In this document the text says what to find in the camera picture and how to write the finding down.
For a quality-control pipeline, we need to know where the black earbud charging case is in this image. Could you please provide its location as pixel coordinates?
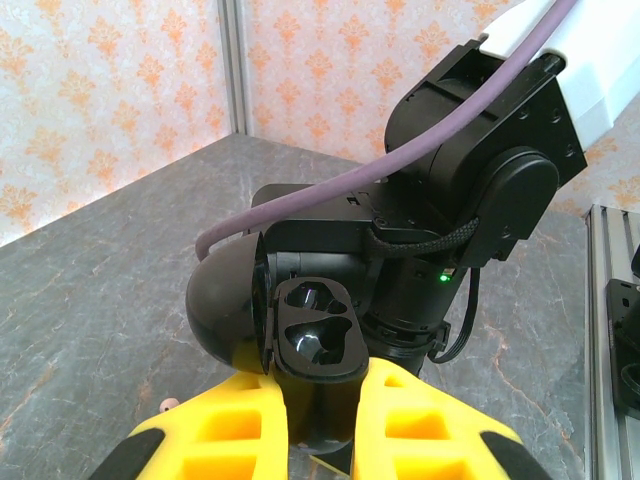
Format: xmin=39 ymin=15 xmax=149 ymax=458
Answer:
xmin=184 ymin=230 xmax=371 ymax=454

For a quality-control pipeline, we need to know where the aluminium corner post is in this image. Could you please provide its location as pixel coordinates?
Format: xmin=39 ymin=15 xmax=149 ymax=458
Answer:
xmin=218 ymin=0 xmax=257 ymax=135

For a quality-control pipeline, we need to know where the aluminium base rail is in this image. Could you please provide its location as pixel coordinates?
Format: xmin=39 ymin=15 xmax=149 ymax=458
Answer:
xmin=582 ymin=202 xmax=640 ymax=480

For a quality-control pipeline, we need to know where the black braided cable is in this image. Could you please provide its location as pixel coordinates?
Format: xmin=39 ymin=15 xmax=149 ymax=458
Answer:
xmin=362 ymin=215 xmax=482 ymax=261

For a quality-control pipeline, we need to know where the thin black wire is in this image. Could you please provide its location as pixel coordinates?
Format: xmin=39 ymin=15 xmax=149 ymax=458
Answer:
xmin=428 ymin=267 xmax=482 ymax=364

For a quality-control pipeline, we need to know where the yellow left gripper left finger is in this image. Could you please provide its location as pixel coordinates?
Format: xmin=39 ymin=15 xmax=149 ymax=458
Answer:
xmin=97 ymin=355 xmax=291 ymax=480

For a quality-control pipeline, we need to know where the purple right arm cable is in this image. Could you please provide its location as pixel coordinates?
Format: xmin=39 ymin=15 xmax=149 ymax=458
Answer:
xmin=193 ymin=0 xmax=581 ymax=261

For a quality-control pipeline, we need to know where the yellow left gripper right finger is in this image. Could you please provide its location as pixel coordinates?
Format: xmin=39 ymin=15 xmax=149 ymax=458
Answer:
xmin=349 ymin=355 xmax=551 ymax=480

